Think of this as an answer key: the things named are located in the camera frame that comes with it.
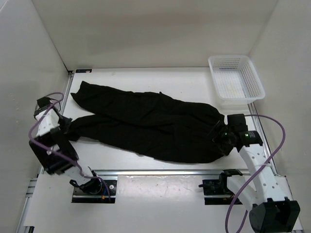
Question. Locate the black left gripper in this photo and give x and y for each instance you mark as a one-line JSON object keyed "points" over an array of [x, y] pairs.
{"points": [[65, 128]]}

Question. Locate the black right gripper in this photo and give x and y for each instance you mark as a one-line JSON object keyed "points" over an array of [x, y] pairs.
{"points": [[227, 149]]}

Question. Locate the black trousers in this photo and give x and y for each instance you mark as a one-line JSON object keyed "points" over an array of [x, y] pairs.
{"points": [[150, 124]]}

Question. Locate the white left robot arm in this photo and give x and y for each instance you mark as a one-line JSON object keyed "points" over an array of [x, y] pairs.
{"points": [[76, 173]]}

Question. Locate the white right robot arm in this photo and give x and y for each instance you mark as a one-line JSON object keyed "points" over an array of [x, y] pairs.
{"points": [[268, 209]]}

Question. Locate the white perforated plastic basket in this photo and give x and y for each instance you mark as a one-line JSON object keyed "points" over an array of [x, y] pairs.
{"points": [[235, 79]]}

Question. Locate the aluminium left side rail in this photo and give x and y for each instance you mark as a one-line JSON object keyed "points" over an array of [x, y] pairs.
{"points": [[62, 102]]}

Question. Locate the aluminium rail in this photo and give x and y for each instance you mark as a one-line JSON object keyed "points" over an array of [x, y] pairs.
{"points": [[259, 129], [157, 172], [62, 102]]}

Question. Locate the aluminium right side rail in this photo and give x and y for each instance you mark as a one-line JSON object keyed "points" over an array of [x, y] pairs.
{"points": [[259, 129]]}

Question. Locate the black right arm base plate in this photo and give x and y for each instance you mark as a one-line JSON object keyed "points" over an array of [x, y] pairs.
{"points": [[216, 191]]}

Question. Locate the aluminium front rail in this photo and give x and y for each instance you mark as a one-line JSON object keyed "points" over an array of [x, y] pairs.
{"points": [[157, 172]]}

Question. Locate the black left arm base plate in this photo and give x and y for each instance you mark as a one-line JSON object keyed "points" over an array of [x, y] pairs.
{"points": [[98, 194]]}

